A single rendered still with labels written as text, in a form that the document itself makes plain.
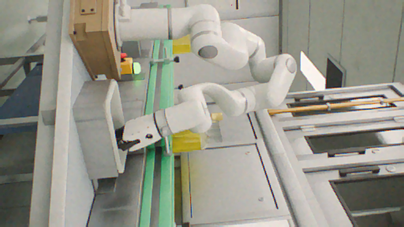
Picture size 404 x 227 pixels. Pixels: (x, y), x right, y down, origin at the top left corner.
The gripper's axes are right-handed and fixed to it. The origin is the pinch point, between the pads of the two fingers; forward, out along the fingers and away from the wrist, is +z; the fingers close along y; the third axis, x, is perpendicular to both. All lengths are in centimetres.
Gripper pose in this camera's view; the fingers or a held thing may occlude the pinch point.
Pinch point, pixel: (109, 141)
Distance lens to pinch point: 121.6
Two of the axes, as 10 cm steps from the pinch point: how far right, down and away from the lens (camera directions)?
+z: -9.4, 3.2, 1.0
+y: -0.7, -4.9, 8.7
